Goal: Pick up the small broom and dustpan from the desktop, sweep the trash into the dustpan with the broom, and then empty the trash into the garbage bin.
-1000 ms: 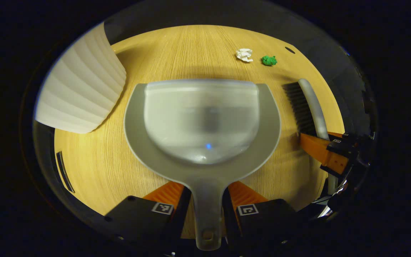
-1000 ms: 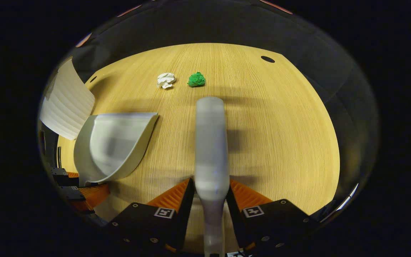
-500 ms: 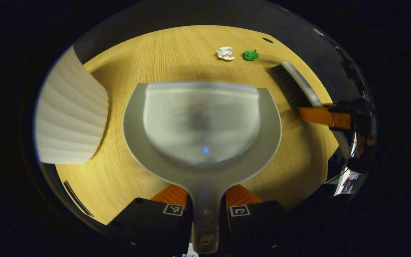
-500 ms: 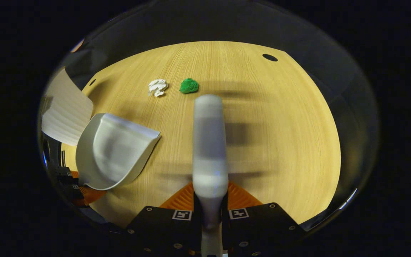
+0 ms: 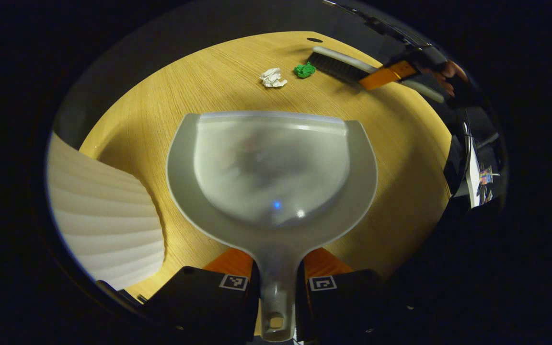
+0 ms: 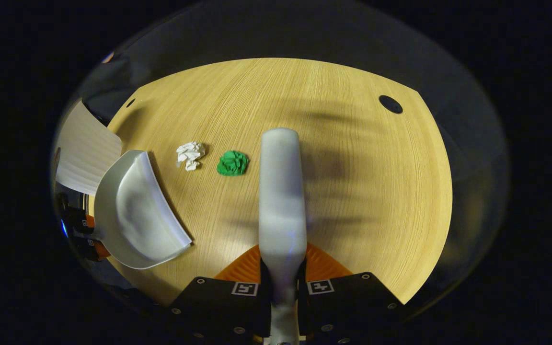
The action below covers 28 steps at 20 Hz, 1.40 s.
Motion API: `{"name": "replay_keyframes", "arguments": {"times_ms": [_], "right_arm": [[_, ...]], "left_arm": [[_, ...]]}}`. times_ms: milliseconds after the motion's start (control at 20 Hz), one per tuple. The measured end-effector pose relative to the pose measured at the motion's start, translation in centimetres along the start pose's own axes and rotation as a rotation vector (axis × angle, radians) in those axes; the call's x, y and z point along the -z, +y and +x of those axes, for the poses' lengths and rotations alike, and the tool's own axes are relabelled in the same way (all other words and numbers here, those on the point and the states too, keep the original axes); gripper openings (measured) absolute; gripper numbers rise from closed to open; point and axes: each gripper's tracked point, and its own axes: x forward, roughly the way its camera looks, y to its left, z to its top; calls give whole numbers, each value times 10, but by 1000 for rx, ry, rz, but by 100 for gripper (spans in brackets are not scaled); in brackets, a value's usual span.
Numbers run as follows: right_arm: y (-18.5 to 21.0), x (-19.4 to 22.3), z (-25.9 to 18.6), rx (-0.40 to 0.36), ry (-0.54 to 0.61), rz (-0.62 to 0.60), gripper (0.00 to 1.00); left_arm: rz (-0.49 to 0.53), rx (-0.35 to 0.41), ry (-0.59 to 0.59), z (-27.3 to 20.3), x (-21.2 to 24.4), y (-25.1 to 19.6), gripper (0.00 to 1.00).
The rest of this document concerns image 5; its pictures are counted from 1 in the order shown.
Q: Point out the white paper ball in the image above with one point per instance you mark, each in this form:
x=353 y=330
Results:
x=272 y=77

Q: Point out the white ribbed garbage bin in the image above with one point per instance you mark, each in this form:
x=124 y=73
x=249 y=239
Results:
x=103 y=215

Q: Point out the small white broom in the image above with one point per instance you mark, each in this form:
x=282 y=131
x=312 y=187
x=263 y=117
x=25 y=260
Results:
x=338 y=67

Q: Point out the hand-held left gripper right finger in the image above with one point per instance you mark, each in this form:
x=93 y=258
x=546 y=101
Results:
x=343 y=306

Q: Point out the wooden desktop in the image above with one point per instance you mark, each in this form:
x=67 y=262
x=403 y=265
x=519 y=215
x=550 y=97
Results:
x=161 y=96

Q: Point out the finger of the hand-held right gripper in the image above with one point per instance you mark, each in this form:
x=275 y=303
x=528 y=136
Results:
x=386 y=75

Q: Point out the green paper ball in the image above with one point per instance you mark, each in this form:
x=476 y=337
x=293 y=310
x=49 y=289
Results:
x=304 y=71

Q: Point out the white plastic dustpan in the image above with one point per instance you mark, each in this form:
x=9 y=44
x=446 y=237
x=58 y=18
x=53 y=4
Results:
x=271 y=167

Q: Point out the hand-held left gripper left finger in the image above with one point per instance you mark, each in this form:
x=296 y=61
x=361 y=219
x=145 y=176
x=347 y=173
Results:
x=199 y=302

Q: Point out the white sheet with coloured print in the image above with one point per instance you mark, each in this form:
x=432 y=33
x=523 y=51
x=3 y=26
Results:
x=472 y=177

